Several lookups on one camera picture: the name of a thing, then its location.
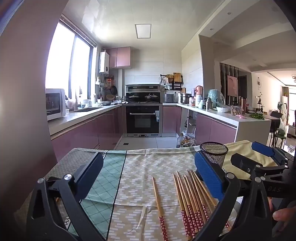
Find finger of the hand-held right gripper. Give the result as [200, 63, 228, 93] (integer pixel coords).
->
[231, 153, 263, 180]
[252, 141, 289, 164]

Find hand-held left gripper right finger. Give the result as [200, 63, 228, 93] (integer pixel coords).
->
[192, 152, 274, 241]

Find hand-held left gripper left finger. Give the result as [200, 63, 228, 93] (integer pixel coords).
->
[26, 152, 104, 241]

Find black mesh utensil holder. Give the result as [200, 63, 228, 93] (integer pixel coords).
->
[199, 142, 229, 173]

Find bunch of wooden chopsticks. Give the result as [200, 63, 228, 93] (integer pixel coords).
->
[173, 170, 232, 240]

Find single floral handle chopstick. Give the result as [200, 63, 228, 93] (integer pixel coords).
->
[152, 176, 168, 241]

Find person's right hand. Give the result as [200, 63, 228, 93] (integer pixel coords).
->
[268, 198, 296, 223]

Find plain yellow table cloth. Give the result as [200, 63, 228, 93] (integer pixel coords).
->
[222, 140, 278, 181]

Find white counter peninsula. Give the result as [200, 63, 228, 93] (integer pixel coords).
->
[177, 103, 271, 149]

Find white plastic bag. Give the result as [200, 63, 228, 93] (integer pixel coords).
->
[277, 118, 287, 139]

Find black dining chair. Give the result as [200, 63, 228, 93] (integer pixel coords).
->
[269, 111, 284, 144]

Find long pink base cabinets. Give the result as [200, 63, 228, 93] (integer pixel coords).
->
[51, 105, 124, 158]

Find plastic bottles on floor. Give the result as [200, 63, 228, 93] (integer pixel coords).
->
[177, 133, 196, 148]

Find clear plastic container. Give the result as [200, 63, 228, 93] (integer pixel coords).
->
[231, 105, 244, 116]

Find patterned beige green tablecloth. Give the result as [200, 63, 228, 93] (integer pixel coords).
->
[14, 141, 255, 241]

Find narrow pink base cabinets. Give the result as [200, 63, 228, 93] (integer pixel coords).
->
[162, 105, 182, 135]

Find green appliance under plastic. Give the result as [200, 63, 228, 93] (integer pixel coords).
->
[207, 89, 225, 108]

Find black built-in oven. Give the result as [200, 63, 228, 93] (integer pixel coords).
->
[125, 103, 162, 137]

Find white microwave oven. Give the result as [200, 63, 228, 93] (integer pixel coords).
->
[45, 88, 67, 121]

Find black steel range hood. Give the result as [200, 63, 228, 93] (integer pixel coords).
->
[125, 84, 163, 103]

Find kitchen window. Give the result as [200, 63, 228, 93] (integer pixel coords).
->
[45, 20, 96, 98]

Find rectangular ceiling light panel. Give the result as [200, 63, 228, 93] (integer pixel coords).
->
[135, 24, 152, 39]

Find framed wall picture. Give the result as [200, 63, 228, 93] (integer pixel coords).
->
[227, 75, 238, 96]

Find black wall rack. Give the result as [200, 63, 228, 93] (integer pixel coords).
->
[160, 74, 184, 91]

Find white wall water heater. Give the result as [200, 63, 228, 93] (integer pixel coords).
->
[99, 51, 110, 75]

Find pink wall cabinet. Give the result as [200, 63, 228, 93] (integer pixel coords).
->
[106, 47, 131, 69]

